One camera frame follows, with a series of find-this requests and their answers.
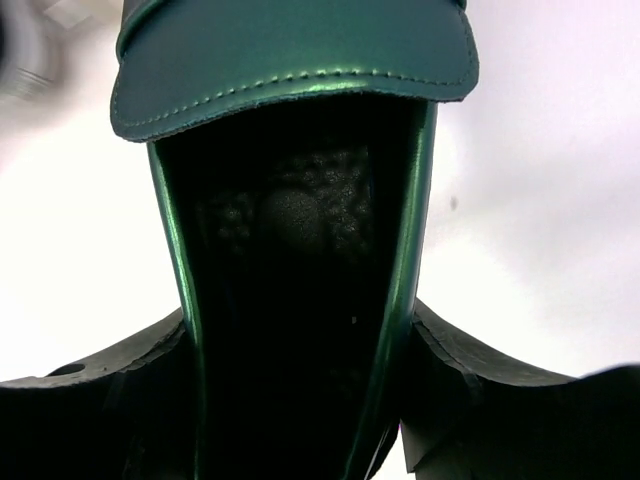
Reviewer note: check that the green loafer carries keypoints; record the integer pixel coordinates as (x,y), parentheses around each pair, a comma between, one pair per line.
(291,147)

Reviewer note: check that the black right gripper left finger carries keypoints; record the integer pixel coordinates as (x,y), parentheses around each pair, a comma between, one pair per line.
(126,412)

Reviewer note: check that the cream chrome shoe rack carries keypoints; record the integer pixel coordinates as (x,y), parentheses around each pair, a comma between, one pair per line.
(32,38)

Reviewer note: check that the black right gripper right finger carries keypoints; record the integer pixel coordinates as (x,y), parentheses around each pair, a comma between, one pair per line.
(473,412)

